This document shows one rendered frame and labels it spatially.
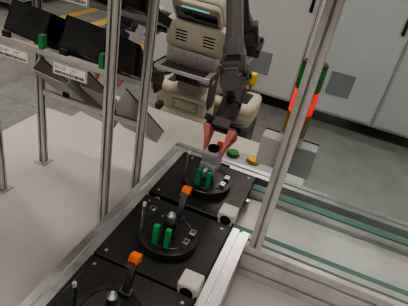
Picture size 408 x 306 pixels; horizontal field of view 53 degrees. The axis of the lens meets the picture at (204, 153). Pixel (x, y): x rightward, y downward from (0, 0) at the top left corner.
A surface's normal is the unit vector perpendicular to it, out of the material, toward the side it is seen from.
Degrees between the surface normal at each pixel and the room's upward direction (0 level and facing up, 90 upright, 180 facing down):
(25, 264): 0
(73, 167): 0
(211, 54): 98
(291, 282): 90
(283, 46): 90
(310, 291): 90
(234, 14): 52
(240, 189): 0
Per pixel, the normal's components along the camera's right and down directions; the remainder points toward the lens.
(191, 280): 0.17, -0.84
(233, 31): -0.18, -0.17
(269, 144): -0.35, 0.44
